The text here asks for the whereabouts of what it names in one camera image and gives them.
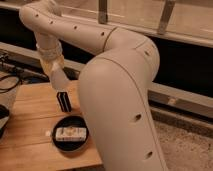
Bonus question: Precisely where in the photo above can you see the metal window frame rail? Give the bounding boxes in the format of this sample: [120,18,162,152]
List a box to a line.
[0,41,213,120]

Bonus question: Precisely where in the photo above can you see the small white table marker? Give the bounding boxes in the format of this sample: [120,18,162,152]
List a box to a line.
[45,131,51,136]

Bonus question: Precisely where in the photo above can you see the dark object at left edge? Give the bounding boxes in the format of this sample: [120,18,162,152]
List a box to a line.
[0,104,10,139]

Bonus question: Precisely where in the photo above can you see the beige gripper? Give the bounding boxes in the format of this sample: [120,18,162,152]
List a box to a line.
[40,55,72,112]

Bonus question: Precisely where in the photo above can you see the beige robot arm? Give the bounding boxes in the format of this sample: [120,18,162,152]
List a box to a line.
[19,0,169,171]

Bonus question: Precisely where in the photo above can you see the black round plate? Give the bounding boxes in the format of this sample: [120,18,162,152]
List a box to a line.
[51,115,89,152]

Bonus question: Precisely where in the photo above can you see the black cable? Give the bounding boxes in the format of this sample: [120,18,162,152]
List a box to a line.
[0,73,23,94]

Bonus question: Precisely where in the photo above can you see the white rectangular eraser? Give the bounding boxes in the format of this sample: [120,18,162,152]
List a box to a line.
[55,127,87,142]

